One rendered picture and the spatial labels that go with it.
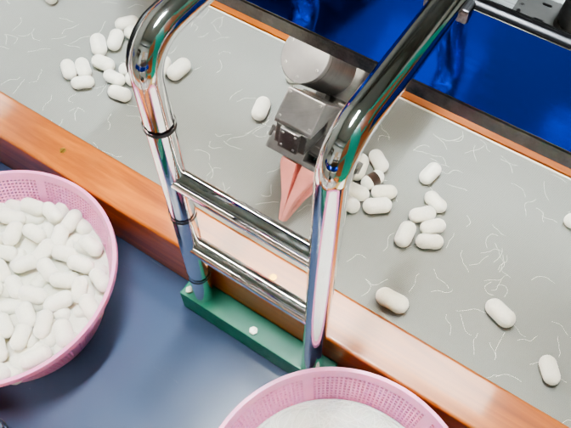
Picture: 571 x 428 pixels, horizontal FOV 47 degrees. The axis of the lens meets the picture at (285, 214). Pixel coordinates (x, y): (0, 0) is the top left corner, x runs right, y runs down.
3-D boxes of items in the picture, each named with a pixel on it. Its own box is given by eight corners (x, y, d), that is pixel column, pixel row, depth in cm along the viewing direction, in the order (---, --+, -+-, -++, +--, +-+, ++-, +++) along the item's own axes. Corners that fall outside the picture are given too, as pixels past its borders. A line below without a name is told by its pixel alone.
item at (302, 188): (289, 233, 73) (325, 157, 71) (237, 203, 75) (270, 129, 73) (308, 227, 80) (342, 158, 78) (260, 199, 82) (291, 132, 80)
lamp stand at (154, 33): (270, 196, 88) (259, -118, 50) (402, 270, 83) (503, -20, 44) (183, 305, 80) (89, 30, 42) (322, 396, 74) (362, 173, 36)
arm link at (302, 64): (315, 106, 64) (396, 4, 60) (265, 54, 67) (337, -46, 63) (368, 124, 74) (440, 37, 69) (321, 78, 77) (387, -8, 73)
